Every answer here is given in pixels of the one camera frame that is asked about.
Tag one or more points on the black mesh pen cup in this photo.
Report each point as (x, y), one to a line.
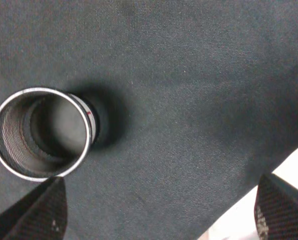
(45, 133)

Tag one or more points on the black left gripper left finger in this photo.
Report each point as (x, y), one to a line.
(40, 215)

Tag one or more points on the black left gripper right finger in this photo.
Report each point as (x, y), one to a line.
(276, 209)

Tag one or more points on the black table cloth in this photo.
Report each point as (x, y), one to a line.
(197, 99)

